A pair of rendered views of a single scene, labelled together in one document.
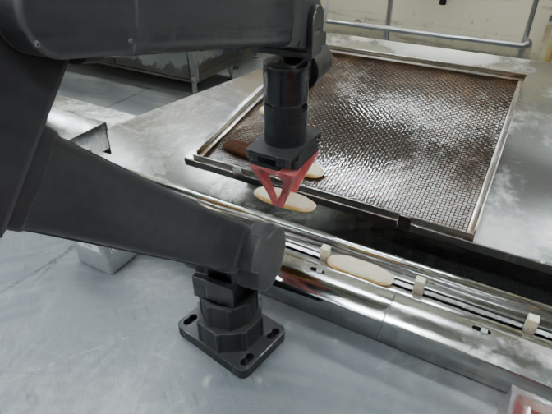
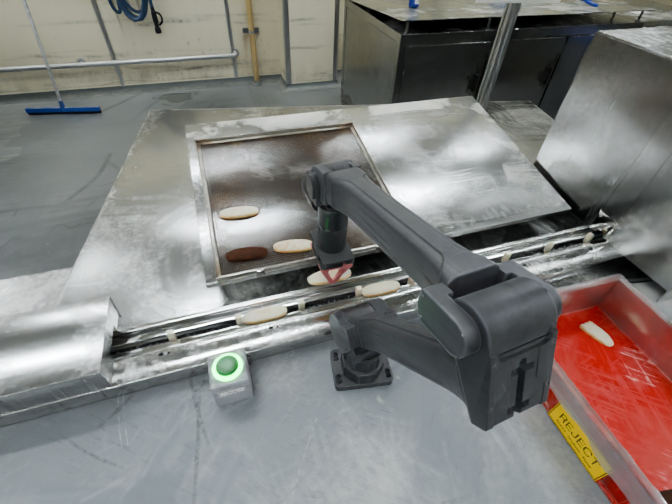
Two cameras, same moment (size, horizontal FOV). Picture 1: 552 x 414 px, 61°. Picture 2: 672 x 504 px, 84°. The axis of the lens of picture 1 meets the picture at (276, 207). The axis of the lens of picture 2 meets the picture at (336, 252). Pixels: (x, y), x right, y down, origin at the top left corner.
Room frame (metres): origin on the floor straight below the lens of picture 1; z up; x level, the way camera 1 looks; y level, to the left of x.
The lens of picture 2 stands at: (0.21, 0.39, 1.54)
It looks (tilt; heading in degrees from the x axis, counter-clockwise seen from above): 45 degrees down; 311
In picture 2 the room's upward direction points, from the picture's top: 3 degrees clockwise
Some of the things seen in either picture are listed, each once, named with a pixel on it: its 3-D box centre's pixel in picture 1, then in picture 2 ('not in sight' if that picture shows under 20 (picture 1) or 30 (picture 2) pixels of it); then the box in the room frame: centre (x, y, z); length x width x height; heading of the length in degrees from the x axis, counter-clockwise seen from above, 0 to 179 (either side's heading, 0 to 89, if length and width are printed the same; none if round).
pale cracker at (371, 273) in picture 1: (360, 268); (381, 287); (0.50, -0.12, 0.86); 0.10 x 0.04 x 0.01; 61
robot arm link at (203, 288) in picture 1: (231, 255); (358, 329); (0.43, 0.05, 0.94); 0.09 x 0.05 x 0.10; 156
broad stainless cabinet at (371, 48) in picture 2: not in sight; (472, 72); (1.52, -2.72, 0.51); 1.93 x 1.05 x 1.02; 61
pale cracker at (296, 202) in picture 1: (284, 197); (329, 275); (0.57, -0.01, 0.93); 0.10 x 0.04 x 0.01; 61
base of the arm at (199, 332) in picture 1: (230, 313); (362, 358); (0.41, 0.06, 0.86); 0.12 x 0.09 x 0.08; 51
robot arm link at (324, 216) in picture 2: (287, 80); (331, 211); (0.57, -0.02, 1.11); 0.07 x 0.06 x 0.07; 156
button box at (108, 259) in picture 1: (109, 244); (232, 379); (0.57, 0.26, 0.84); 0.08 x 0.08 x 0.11; 61
